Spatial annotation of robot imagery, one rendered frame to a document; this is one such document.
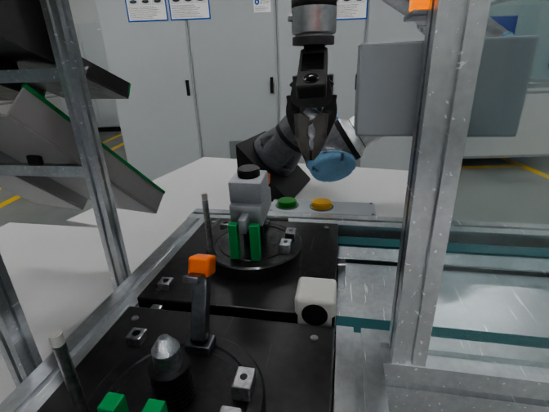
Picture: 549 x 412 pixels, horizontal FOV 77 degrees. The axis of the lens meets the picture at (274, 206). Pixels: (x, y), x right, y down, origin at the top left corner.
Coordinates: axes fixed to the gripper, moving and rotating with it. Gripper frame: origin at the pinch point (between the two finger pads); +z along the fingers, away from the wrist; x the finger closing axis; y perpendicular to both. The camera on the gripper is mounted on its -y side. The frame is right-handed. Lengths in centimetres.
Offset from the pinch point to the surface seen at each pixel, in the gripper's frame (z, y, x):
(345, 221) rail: 10.8, -5.7, -6.8
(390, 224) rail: 10.8, -5.8, -14.8
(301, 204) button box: 10.9, 1.6, 1.9
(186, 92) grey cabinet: 8, 260, 143
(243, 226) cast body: 2.8, -25.8, 6.0
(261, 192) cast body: -0.9, -23.2, 4.1
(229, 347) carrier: 7.8, -40.5, 3.6
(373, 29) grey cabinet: -41, 290, -29
